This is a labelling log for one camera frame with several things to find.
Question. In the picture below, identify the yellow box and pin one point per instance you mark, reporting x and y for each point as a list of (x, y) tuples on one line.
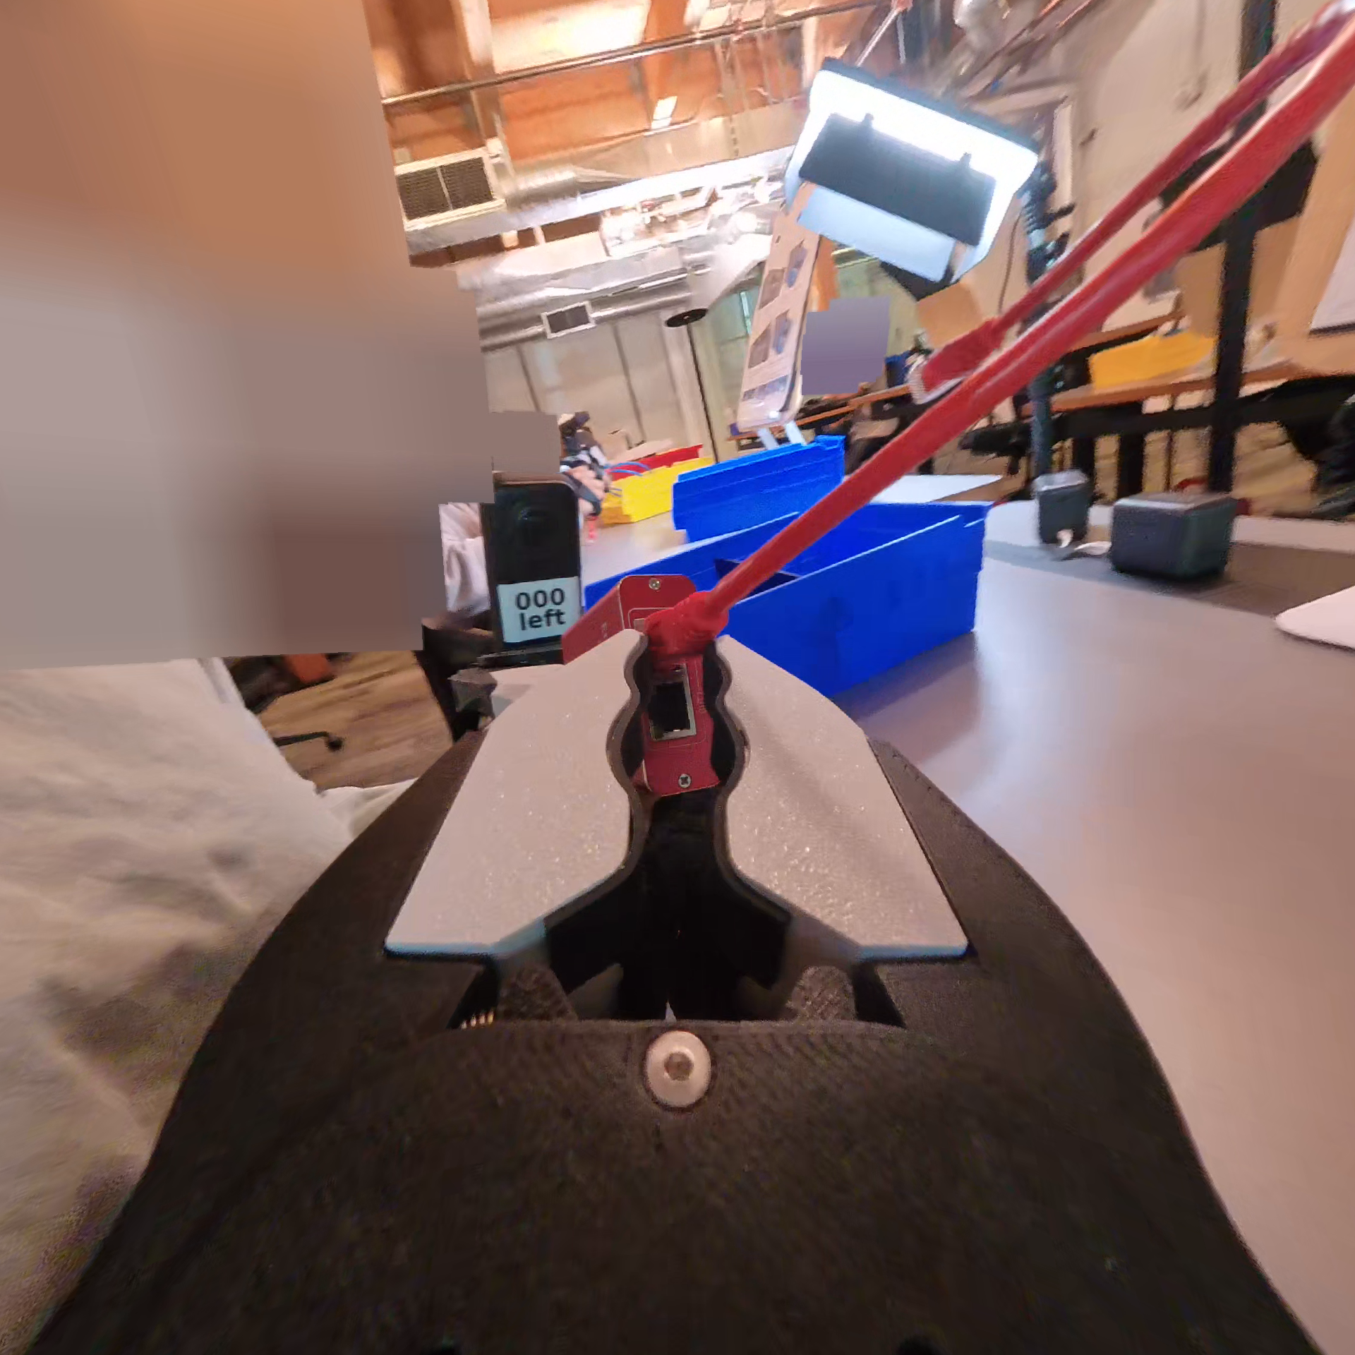
[(1149, 361)]

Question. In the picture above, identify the red ethernet splitter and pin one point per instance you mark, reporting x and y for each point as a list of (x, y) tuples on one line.
[(688, 763)]

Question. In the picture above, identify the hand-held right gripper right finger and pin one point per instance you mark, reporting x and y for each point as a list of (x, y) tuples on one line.
[(836, 835)]

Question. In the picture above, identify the dark grey box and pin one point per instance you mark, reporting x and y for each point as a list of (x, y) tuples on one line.
[(1170, 535)]

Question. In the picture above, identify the white document stand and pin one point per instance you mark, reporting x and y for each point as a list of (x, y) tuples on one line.
[(1323, 619)]

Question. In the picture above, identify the wooden table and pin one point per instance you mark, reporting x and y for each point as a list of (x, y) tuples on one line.
[(1143, 394)]

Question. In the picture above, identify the grey desk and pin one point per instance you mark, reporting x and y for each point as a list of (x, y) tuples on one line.
[(1111, 793)]

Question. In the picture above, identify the blue plastic bin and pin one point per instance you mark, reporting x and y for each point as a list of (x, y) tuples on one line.
[(899, 603), (741, 497)]

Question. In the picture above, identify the tan printed poster board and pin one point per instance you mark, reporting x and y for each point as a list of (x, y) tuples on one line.
[(1328, 190)]

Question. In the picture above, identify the thick black pole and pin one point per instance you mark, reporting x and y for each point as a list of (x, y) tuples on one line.
[(1234, 317)]

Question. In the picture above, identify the white ceiling air vent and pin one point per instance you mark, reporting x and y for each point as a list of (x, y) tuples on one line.
[(450, 185)]

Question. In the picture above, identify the person's cream clothing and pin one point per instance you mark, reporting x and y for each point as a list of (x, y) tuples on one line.
[(106, 847)]

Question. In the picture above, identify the LED light panel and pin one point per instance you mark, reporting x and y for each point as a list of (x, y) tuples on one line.
[(899, 179)]

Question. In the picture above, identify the black light stand pole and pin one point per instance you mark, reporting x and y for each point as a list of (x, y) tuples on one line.
[(1043, 423)]

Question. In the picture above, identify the yellow plastic bin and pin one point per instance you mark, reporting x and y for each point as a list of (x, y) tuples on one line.
[(645, 492)]

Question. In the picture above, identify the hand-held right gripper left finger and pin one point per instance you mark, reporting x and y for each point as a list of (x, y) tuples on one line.
[(508, 826)]

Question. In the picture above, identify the black pole clamp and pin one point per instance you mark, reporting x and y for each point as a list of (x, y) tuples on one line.
[(1064, 508)]

